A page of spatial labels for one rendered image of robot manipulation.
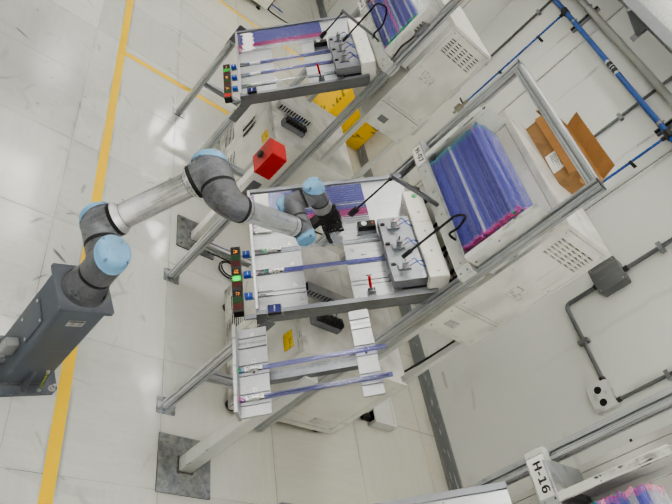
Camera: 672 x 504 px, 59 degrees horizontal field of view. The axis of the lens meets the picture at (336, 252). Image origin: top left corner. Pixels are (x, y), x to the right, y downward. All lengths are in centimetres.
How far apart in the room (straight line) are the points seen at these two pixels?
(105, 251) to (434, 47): 210
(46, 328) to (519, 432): 261
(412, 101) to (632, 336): 174
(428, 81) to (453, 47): 23
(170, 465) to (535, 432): 203
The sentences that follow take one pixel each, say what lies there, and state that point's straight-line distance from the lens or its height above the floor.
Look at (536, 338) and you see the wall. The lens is 380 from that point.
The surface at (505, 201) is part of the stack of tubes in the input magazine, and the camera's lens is 223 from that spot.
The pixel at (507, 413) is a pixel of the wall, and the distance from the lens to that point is 380.
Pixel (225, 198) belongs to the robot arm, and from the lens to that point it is 191.
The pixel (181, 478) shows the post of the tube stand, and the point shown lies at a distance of 269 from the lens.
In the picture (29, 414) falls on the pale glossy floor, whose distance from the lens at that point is 253.
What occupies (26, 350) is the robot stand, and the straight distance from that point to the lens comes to 233.
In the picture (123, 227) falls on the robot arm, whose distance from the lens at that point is 207.
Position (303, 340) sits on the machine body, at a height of 62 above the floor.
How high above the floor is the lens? 216
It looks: 30 degrees down
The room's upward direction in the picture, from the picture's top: 49 degrees clockwise
